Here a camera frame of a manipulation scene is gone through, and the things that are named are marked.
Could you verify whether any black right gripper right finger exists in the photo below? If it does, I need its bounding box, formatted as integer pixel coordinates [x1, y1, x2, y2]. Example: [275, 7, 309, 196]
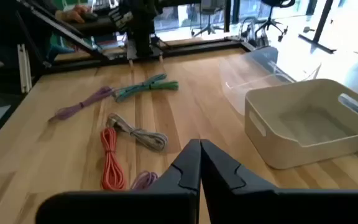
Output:
[200, 139, 358, 224]

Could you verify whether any teal usb cable bundle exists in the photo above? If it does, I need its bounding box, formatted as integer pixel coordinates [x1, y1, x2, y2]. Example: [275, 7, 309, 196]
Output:
[113, 73, 168, 103]

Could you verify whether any silver frame bracket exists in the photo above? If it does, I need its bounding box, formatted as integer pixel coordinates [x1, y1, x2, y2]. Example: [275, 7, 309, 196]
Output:
[17, 43, 33, 94]

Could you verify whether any black computer mouse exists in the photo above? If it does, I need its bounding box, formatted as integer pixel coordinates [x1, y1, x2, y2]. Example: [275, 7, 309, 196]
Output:
[81, 11, 99, 23]

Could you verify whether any person's hand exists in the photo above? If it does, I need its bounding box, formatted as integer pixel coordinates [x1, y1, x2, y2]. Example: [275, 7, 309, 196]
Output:
[54, 4, 91, 24]

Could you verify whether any grey usb cable bundle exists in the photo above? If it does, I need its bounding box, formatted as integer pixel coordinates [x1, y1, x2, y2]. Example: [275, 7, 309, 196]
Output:
[106, 113, 169, 152]

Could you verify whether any black desk leg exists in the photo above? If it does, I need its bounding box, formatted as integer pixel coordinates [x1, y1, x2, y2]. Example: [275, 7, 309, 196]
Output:
[298, 0, 338, 54]

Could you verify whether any green usb cable bundle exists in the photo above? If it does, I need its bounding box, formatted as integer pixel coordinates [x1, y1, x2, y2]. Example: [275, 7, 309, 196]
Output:
[121, 80, 180, 97]

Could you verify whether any white plastic bin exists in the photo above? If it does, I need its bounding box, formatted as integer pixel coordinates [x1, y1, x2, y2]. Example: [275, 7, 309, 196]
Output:
[244, 78, 358, 170]

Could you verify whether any red usb cable bundle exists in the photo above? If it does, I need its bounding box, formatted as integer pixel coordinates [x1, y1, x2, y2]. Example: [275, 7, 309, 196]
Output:
[99, 127, 127, 191]

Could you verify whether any purple usb cable bundle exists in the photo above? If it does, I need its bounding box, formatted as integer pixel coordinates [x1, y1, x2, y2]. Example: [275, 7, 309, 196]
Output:
[48, 86, 115, 122]
[129, 170, 160, 191]

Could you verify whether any black and white cable tangle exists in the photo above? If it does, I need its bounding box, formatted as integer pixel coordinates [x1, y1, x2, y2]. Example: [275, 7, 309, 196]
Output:
[237, 17, 272, 47]

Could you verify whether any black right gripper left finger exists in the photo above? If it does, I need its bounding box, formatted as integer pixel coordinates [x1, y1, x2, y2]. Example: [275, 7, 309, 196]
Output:
[35, 138, 202, 224]

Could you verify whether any office chair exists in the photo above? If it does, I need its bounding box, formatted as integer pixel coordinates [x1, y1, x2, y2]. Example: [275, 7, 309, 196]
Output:
[255, 0, 296, 43]
[191, 0, 226, 38]

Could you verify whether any clear plastic bin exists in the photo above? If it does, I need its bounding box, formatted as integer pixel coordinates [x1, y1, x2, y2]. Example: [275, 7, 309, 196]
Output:
[218, 46, 322, 116]

